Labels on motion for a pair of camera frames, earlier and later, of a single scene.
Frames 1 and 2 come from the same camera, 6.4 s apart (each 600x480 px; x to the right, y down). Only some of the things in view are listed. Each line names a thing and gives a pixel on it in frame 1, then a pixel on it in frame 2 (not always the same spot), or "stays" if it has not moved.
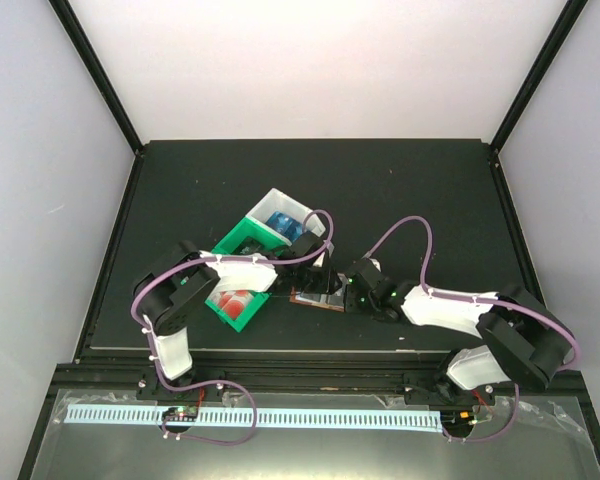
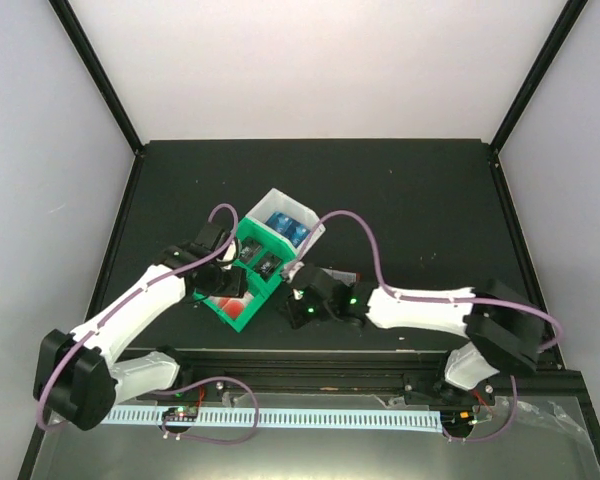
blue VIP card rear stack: [279, 222] stays
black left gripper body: [309, 283] → [221, 286]
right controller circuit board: [456, 420] stays
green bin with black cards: [248, 236] stays
